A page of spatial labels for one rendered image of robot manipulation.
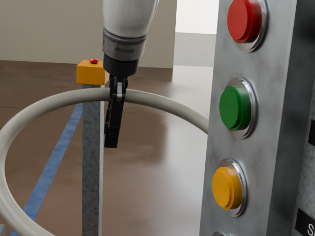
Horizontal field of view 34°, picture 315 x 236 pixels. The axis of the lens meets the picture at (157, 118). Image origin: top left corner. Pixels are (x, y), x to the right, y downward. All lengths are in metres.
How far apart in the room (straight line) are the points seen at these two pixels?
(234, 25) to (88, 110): 1.95
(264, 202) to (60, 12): 6.85
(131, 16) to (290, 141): 0.75
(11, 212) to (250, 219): 0.59
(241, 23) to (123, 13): 0.72
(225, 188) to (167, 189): 3.23
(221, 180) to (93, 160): 2.00
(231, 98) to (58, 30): 6.86
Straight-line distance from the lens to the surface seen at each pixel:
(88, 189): 2.37
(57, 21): 7.12
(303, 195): 0.29
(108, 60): 1.07
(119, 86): 1.08
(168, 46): 7.05
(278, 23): 0.27
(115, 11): 1.00
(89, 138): 2.27
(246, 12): 0.28
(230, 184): 0.31
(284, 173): 0.28
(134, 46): 1.04
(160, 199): 3.40
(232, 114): 0.30
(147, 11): 1.01
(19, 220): 0.84
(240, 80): 0.30
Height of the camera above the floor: 1.55
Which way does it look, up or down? 18 degrees down
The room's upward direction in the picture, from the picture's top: 3 degrees clockwise
